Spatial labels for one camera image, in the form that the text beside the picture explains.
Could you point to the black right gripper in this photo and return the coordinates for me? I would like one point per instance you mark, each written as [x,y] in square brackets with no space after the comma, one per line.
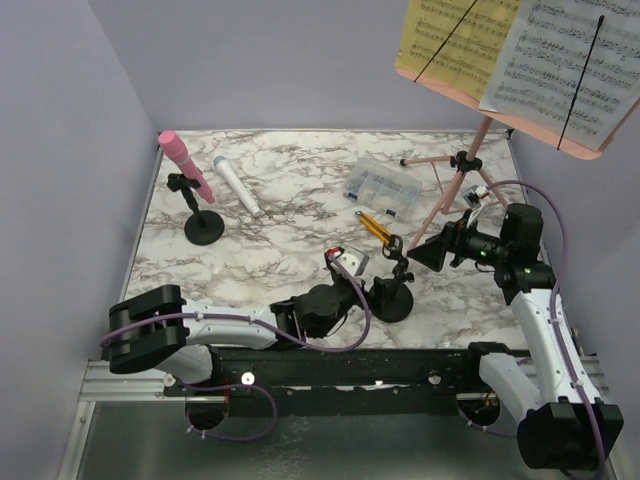
[447,247]

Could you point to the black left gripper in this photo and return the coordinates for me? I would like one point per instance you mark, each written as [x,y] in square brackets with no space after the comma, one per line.
[334,278]

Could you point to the black round-base mic stand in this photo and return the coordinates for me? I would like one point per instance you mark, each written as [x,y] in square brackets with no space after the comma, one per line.
[390,300]

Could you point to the white toy microphone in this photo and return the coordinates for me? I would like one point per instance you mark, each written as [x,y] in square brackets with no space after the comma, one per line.
[225,169]

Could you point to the pink toy microphone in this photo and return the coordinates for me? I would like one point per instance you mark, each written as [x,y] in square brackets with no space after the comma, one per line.
[176,150]

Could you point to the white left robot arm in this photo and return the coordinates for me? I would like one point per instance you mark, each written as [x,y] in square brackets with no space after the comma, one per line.
[160,329]

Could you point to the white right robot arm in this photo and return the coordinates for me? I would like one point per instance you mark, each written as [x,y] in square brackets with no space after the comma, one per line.
[563,423]

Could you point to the yellow utility knife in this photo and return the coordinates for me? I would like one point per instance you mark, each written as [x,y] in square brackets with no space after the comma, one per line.
[375,228]

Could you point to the clear plastic organizer box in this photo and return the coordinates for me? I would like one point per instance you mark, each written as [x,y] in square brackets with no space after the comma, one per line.
[382,189]

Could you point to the yellow sheet music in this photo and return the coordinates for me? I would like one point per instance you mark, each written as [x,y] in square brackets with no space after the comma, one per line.
[456,43]

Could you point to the white sheet music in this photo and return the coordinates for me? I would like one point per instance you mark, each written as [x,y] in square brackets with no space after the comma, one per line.
[570,67]

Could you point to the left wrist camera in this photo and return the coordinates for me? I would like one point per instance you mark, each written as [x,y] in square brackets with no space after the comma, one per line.
[349,259]

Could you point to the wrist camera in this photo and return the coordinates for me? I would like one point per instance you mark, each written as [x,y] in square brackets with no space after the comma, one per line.
[476,198]
[349,259]

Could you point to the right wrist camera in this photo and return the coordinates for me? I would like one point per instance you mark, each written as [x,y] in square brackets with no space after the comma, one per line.
[476,198]

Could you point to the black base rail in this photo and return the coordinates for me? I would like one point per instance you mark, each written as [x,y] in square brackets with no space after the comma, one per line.
[359,382]

